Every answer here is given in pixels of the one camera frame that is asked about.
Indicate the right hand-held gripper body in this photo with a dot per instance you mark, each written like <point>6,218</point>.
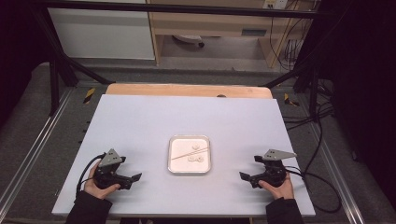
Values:
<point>274,172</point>

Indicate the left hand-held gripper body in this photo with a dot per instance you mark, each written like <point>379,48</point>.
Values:
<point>109,159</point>

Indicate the white enamel tray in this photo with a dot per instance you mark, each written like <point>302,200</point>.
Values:
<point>179,166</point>

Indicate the white marshmallow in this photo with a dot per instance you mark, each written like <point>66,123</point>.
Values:
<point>200,159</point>
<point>191,159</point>
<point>195,146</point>

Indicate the wooden skewer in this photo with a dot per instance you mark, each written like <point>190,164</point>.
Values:
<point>182,156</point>

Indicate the person's right hand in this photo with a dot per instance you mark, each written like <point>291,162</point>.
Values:
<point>284,191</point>

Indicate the person's left hand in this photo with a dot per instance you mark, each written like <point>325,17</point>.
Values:
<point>96,189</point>

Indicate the yellow black striped tape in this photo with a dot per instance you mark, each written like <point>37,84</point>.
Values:
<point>89,95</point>
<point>290,100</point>

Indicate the wooden table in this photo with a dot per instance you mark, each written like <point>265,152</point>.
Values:
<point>186,90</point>

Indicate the white cabinet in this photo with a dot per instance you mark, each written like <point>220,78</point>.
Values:
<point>99,34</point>

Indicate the black curtain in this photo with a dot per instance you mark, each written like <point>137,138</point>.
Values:
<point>15,46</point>
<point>364,77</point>

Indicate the grey chair base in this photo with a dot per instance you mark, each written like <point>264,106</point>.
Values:
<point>188,38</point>

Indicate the wooden desk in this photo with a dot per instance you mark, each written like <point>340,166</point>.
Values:
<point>211,23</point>

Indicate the aluminium rail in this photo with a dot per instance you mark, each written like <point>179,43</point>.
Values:
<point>336,168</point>
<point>37,140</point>

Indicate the white wall socket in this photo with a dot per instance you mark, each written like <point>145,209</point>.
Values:
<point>275,3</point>

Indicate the black metal frame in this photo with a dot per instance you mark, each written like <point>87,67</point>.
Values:
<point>186,8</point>

